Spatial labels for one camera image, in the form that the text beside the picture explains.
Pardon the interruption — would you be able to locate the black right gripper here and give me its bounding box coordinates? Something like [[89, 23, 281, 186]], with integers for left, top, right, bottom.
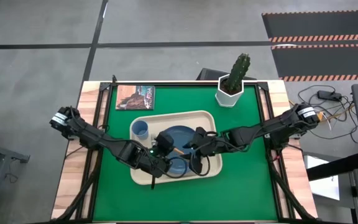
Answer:
[[182, 132, 233, 174]]

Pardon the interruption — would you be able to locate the spoon with orange handle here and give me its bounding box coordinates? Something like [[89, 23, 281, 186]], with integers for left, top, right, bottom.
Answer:
[[151, 138, 185, 156]]

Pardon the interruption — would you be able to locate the blue round plate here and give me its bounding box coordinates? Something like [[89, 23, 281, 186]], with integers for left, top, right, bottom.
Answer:
[[154, 125, 198, 177]]

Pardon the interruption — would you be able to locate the light blue plastic cup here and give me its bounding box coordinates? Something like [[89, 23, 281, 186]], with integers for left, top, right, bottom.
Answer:
[[131, 120, 150, 141]]

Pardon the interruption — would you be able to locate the cream plastic tray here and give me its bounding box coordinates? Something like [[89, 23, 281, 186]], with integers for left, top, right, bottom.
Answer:
[[129, 110, 224, 186]]

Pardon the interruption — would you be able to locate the green table mat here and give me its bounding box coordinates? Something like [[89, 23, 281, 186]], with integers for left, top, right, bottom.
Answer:
[[92, 84, 278, 222]]

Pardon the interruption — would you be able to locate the white hexagonal plant pot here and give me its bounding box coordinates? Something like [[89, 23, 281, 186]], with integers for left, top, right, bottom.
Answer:
[[214, 73, 245, 108]]

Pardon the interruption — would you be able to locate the Acadia picture book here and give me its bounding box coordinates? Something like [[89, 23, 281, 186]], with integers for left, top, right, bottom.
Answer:
[[115, 85, 157, 111]]

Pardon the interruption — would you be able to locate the black chair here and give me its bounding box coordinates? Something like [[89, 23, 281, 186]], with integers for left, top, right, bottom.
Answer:
[[196, 67, 257, 82]]

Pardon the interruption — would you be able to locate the green cactus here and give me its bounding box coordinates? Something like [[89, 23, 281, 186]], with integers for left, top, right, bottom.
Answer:
[[225, 52, 252, 94]]

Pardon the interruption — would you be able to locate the black diagonal beam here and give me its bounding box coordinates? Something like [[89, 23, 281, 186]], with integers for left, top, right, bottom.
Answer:
[[305, 152, 358, 182]]

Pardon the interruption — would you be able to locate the black power adapter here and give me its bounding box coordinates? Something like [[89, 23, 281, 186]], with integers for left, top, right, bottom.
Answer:
[[317, 90, 343, 101]]

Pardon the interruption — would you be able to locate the black hazard striped floor mat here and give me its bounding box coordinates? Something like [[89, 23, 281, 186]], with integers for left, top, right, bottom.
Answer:
[[270, 43, 358, 82], [261, 9, 358, 44]]

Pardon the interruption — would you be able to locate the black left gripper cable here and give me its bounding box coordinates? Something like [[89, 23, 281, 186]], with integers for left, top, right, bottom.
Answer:
[[165, 155, 188, 179]]

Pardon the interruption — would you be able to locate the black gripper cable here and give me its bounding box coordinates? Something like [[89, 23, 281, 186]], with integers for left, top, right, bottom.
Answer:
[[165, 155, 188, 179], [190, 152, 211, 177]]

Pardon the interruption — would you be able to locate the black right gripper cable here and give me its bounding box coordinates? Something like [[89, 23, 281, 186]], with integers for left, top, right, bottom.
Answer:
[[190, 152, 211, 177]]

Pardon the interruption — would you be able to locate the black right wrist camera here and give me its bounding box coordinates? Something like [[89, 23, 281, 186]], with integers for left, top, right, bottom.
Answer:
[[193, 126, 209, 141]]

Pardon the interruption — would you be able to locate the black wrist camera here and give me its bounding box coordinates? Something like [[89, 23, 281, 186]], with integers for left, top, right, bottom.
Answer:
[[193, 126, 209, 141], [155, 130, 175, 156]]

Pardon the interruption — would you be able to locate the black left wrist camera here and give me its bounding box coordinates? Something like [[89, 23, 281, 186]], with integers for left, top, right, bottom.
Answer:
[[155, 130, 175, 156]]

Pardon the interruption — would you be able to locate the black aluminium table frame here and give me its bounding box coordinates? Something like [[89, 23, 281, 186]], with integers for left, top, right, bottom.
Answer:
[[51, 74, 319, 224]]

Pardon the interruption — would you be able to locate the black floor cable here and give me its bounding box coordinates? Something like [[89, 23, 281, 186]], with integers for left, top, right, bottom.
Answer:
[[296, 84, 358, 146]]

